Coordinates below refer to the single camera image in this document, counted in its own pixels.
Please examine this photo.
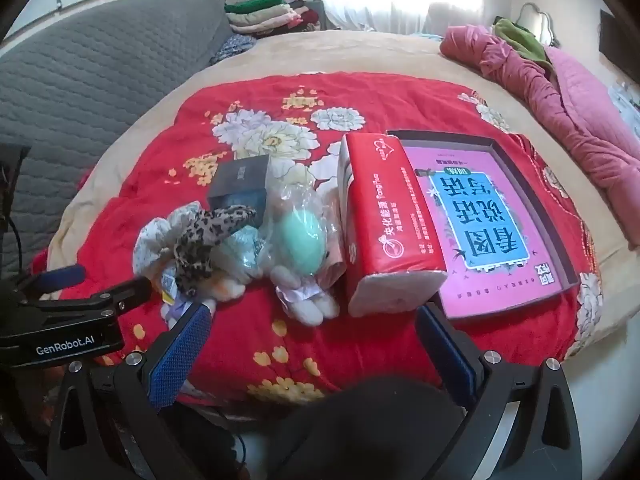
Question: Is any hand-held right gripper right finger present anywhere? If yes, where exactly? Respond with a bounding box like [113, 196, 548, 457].
[416, 302, 583, 480]

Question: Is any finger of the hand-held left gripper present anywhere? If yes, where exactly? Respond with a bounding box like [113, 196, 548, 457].
[75, 276, 152, 318]
[15, 264, 87, 301]

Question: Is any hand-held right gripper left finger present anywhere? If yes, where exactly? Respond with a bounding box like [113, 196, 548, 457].
[47, 302, 213, 480]

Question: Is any white floral scrunchie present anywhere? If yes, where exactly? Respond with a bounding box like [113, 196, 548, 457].
[132, 202, 206, 281]

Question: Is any leopard print scrunchie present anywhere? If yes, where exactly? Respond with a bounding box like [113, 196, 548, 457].
[172, 205, 258, 296]

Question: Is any white plush toy purple bow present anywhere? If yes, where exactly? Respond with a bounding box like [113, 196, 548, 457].
[270, 260, 341, 328]

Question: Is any green egg sponge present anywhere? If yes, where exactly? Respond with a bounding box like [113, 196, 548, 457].
[260, 162, 331, 281]

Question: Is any dark grey tray box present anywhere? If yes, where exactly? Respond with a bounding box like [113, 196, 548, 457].
[385, 129, 581, 321]

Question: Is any pink book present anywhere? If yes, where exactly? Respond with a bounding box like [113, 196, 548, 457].
[402, 145, 568, 321]

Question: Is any red tissue pack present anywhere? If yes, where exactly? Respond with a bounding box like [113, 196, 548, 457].
[337, 132, 448, 318]

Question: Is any small dark box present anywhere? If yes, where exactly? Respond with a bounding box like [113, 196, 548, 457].
[207, 155, 271, 228]

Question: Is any grey quilted headboard cover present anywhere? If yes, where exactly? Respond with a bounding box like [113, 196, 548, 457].
[0, 0, 236, 281]

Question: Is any red floral blanket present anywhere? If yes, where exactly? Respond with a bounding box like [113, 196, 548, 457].
[47, 72, 608, 406]

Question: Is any blue patterned cloth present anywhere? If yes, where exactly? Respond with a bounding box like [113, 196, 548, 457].
[207, 32, 256, 66]

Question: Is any pink quilt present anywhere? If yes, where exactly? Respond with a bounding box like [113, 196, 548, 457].
[440, 25, 640, 251]

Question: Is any stack of folded clothes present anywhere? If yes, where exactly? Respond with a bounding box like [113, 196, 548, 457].
[224, 0, 326, 38]

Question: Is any beige bed sheet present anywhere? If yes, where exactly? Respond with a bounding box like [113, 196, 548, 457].
[47, 30, 640, 361]

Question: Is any green cloth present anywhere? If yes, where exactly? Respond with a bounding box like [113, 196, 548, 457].
[492, 17, 553, 73]

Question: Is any white covered chair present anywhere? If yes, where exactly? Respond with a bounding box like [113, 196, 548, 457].
[425, 2, 486, 36]

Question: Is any silver framed mirror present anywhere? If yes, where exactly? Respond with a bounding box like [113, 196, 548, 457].
[515, 2, 558, 46]

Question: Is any black cable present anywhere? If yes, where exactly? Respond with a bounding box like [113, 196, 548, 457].
[2, 215, 22, 271]

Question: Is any black wall television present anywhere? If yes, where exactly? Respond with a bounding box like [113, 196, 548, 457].
[599, 10, 631, 68]

